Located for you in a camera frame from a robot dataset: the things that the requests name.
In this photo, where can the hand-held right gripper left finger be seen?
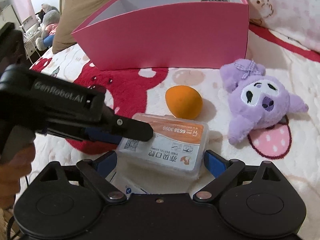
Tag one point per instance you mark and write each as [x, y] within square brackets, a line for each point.
[110, 161]

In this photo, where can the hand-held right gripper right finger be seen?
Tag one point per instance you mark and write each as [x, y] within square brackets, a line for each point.
[211, 162]

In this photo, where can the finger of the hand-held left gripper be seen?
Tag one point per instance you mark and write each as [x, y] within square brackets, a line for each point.
[132, 128]
[100, 135]

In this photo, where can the small white tissue pack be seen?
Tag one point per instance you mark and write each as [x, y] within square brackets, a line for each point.
[136, 188]

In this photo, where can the clear orange-label plastic box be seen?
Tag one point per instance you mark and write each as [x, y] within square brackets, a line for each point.
[175, 150]

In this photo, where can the orange makeup sponge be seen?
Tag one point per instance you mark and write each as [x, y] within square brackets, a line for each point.
[183, 101]

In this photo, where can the pink cardboard box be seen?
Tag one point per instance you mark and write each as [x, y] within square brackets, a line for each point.
[162, 42]

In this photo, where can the person's left hand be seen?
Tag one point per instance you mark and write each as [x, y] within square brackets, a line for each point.
[12, 180]

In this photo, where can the white shelf unit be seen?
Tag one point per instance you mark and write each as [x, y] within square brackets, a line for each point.
[28, 33]

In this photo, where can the purple plush toy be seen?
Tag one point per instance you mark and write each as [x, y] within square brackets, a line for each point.
[257, 110]

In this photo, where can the grey plush toy pink shirt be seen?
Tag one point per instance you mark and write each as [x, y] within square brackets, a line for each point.
[50, 22]

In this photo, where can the black white plush toy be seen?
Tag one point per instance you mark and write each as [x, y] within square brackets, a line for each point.
[40, 15]

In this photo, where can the brown pillow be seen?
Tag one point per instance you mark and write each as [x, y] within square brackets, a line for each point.
[82, 2]

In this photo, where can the pink checked pillow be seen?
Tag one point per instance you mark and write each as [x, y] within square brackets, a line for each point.
[287, 10]

